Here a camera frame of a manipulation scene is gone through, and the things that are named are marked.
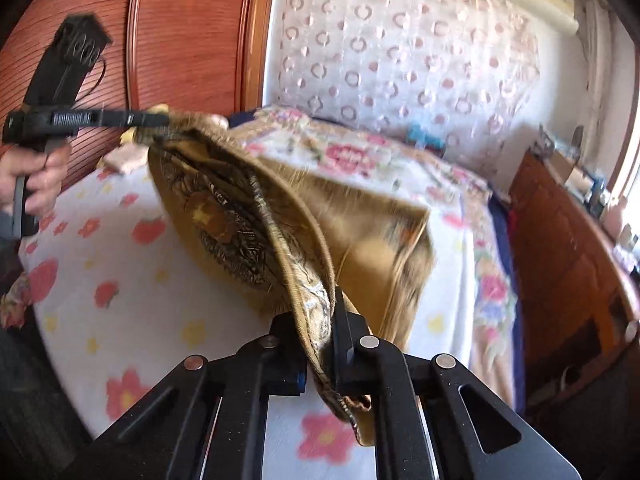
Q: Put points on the teal item behind bed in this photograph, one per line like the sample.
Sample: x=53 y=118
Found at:
x=421 y=139

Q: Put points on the left hand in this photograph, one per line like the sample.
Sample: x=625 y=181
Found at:
x=45 y=174

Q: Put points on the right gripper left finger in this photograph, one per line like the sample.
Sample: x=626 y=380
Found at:
x=203 y=420

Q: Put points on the mustard patterned scarf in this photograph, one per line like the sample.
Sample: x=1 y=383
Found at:
x=290 y=239

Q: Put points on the pink folded cloth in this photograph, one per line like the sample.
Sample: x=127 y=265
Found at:
x=127 y=158

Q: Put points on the circle patterned sheer curtain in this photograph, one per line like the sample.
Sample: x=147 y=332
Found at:
x=461 y=69

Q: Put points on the white floral bed sheet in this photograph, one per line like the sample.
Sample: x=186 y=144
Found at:
x=119 y=303

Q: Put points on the cardboard box on sideboard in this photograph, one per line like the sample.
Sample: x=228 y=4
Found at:
x=569 y=174

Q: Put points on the long wooden sideboard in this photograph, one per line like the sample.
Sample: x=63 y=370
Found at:
x=576 y=300

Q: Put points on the brown wooden headboard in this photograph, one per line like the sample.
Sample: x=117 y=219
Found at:
x=201 y=55

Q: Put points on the floral quilt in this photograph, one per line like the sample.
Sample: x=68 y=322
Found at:
x=390 y=194

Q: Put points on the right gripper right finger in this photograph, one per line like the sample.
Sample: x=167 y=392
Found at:
x=434 y=419

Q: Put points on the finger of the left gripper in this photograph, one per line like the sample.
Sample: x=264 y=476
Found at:
x=139 y=119

